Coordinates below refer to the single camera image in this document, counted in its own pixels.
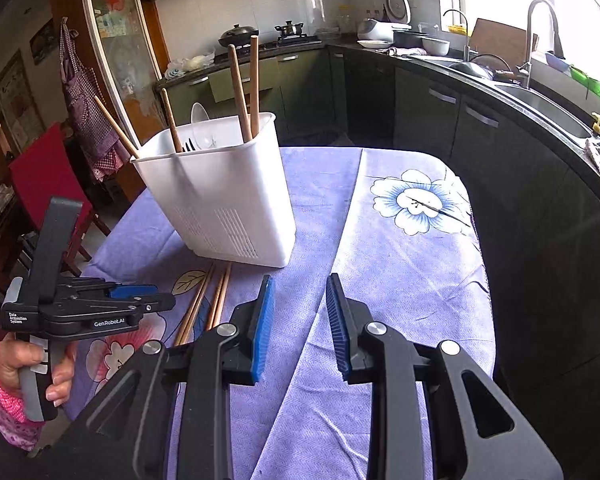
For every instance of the white plate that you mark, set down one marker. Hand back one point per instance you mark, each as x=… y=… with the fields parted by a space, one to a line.
x=375 y=45

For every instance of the glass sliding door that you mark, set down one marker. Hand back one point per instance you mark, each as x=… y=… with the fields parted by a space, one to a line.
x=120 y=35

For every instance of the long brown chopstick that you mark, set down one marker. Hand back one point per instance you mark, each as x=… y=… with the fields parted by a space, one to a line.
x=117 y=127
x=172 y=120
x=240 y=95
x=254 y=85

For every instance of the white plastic bag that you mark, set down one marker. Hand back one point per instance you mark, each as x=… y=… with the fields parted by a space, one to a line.
x=190 y=63

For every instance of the green plastic containers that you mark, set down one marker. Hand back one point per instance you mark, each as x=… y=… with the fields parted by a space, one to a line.
x=587 y=81

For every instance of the person's left forearm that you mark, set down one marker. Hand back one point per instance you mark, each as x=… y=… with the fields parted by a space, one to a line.
x=0 y=410

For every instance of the grey dishcloth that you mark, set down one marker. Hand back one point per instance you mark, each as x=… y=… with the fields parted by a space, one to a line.
x=405 y=51

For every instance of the small steel faucet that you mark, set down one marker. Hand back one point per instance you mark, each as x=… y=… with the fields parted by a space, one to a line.
x=466 y=35

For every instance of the small black pot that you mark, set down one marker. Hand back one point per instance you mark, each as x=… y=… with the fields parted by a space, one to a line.
x=290 y=30

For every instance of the green lower cabinets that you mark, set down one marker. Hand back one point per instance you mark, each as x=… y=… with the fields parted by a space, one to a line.
x=305 y=90

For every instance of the wooden cutting board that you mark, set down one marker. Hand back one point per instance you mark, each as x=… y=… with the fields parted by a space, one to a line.
x=495 y=40

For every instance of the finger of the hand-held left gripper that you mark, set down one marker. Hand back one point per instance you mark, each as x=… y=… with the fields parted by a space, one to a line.
x=155 y=304
x=130 y=291

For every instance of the gas stove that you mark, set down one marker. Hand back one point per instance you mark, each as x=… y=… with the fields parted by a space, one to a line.
x=300 y=41

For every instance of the dark wok in sink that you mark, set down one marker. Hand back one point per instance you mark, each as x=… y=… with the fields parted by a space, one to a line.
x=472 y=69

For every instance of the wall scroll poster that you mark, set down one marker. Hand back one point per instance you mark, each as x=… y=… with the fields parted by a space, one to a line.
x=15 y=105

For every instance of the purple floral tablecloth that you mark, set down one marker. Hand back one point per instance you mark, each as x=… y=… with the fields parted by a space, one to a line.
x=355 y=260

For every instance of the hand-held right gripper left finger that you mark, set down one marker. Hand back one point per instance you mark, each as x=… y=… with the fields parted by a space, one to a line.
x=261 y=330

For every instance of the black wok with lid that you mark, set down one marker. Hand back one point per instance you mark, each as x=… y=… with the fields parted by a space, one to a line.
x=237 y=35

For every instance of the white rice cooker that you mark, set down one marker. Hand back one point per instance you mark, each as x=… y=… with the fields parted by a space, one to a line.
x=375 y=30

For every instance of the yellow dish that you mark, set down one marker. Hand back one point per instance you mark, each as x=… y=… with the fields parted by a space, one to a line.
x=457 y=28

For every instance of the person's left hand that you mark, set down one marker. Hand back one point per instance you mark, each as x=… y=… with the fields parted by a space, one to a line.
x=10 y=360

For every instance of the white plastic utensil holder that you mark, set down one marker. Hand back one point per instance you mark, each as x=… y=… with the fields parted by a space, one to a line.
x=230 y=200

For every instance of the blue bowl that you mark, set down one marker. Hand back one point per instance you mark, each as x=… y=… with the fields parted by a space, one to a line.
x=557 y=61

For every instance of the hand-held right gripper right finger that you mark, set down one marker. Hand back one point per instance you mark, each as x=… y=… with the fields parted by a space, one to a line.
x=339 y=330

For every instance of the white bowl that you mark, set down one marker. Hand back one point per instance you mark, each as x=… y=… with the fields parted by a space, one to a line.
x=435 y=46

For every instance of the red chair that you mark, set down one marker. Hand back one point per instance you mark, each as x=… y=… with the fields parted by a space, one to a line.
x=45 y=170

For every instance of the black plastic fork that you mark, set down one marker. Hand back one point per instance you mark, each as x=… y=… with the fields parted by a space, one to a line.
x=187 y=146

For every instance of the dark wall picture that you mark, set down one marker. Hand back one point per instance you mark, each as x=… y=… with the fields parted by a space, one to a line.
x=42 y=41

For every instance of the pink checked apron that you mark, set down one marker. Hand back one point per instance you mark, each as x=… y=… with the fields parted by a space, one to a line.
x=87 y=110

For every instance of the yellow soap pump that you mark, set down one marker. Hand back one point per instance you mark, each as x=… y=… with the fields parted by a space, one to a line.
x=598 y=124

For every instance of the tall steel faucet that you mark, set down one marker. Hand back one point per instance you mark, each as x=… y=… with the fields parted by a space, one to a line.
x=529 y=35

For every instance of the steel sink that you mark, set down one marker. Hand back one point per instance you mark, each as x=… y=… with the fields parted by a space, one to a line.
x=545 y=110

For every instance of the black cooking pot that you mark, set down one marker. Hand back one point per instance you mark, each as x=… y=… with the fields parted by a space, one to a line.
x=405 y=40

